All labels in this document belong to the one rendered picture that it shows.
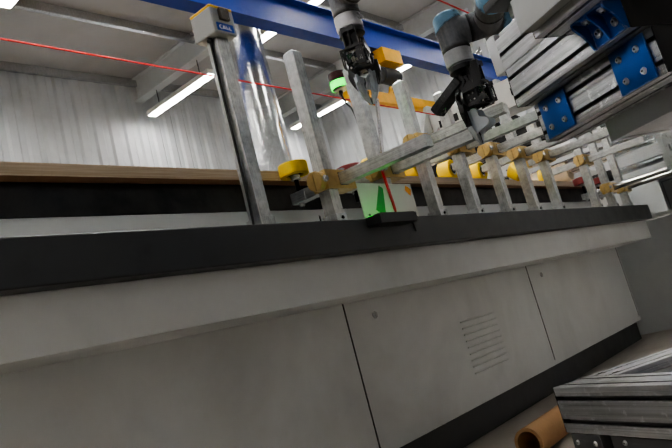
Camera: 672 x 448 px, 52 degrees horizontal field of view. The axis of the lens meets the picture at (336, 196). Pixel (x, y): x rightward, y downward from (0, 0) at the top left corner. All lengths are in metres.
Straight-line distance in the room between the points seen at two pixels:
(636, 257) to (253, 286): 3.25
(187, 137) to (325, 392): 9.71
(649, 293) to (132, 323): 3.56
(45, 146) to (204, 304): 8.70
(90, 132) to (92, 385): 9.07
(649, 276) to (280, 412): 3.05
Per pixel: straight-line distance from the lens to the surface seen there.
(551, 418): 2.10
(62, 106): 10.32
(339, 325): 1.91
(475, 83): 1.79
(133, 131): 10.80
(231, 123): 1.55
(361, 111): 1.94
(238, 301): 1.39
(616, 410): 1.38
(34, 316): 1.16
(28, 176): 1.42
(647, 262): 4.39
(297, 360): 1.77
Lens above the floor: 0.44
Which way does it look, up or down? 11 degrees up
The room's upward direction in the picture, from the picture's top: 15 degrees counter-clockwise
